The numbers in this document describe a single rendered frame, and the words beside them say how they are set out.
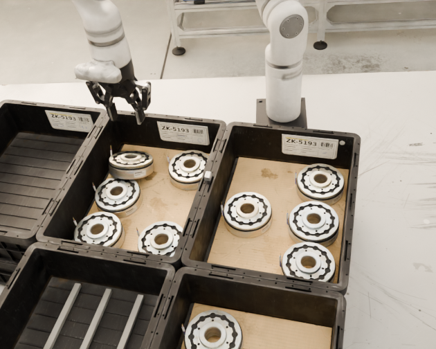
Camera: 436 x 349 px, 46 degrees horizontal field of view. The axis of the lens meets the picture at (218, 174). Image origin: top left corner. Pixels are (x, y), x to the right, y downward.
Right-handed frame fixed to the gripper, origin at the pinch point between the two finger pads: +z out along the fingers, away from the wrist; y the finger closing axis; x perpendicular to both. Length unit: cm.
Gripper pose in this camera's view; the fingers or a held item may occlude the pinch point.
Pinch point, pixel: (126, 115)
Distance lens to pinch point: 113.2
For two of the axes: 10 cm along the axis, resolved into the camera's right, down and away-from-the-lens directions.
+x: -2.7, 7.1, -6.5
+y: -9.6, -1.5, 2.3
